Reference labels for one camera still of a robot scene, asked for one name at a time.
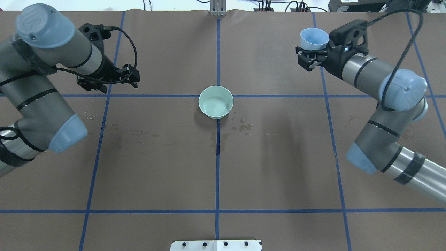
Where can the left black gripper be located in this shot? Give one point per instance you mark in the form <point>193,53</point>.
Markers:
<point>106,70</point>

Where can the orange black electronics board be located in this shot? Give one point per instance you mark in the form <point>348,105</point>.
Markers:
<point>281,5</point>

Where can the white camera stand column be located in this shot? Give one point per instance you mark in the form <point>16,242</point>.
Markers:
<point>217,245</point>

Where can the black box with label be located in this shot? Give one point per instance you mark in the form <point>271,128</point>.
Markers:
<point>356,5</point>

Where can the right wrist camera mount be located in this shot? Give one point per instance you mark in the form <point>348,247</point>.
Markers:
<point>351,37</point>

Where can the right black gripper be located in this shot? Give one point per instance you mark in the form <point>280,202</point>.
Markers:
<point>331,62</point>

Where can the light blue plastic cup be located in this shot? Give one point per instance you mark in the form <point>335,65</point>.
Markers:
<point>313,39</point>

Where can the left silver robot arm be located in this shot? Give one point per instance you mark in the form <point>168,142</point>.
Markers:
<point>46,42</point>

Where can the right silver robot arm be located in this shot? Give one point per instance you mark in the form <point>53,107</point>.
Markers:
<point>400,100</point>

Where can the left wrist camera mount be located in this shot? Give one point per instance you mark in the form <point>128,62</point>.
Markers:
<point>95,33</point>

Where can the mint green bowl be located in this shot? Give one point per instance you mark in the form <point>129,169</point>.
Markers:
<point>216,102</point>

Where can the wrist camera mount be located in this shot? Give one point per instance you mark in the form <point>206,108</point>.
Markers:
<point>351,37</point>
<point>95,33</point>

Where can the aluminium frame post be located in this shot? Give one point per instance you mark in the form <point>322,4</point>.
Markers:
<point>218,8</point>

